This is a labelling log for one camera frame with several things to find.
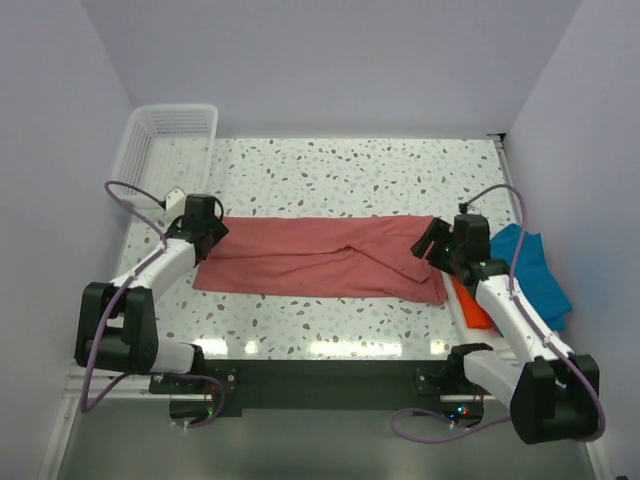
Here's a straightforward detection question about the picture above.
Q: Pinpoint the salmon pink t shirt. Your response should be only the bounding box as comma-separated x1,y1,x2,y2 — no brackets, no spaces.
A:
194,215,447,305

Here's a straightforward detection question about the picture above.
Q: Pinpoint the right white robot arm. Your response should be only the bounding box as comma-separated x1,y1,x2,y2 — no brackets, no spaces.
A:
411,214,605,444

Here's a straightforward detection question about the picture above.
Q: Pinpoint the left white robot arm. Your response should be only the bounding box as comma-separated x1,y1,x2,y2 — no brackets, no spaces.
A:
74,194,229,392

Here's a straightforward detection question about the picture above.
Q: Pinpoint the orange folded t shirt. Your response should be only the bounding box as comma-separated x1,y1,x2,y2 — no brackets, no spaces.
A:
451,277,494,330

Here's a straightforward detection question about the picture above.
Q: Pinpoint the blue folded t shirt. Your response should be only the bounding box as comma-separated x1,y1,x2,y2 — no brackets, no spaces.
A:
490,224,572,332

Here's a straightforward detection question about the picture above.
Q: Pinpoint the white plastic laundry basket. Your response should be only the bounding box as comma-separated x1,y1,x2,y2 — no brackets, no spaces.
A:
111,104,218,209

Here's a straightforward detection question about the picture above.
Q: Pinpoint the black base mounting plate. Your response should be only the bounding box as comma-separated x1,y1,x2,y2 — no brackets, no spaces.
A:
149,359,484,426

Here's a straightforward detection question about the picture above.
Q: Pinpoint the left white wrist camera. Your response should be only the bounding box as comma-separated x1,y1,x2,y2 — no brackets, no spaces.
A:
164,187,187,219

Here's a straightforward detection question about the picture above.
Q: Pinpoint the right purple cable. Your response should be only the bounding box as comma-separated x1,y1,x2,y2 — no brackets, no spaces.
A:
389,184,607,444

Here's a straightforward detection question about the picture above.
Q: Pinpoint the aluminium frame rail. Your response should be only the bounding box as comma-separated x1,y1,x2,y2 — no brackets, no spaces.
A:
62,364,156,400

